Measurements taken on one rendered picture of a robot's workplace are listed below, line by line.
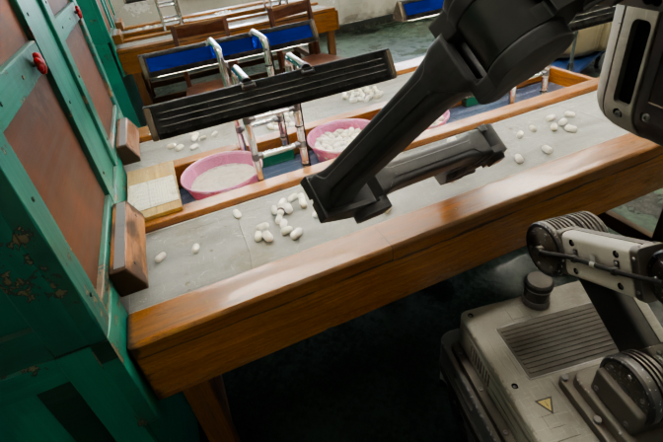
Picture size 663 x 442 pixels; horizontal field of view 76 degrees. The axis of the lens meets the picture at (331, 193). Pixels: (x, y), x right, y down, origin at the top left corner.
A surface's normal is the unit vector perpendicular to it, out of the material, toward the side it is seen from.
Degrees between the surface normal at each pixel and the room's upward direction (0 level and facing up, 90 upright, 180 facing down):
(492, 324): 0
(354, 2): 90
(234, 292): 0
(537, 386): 0
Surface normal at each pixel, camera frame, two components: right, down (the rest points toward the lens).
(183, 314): -0.12, -0.83
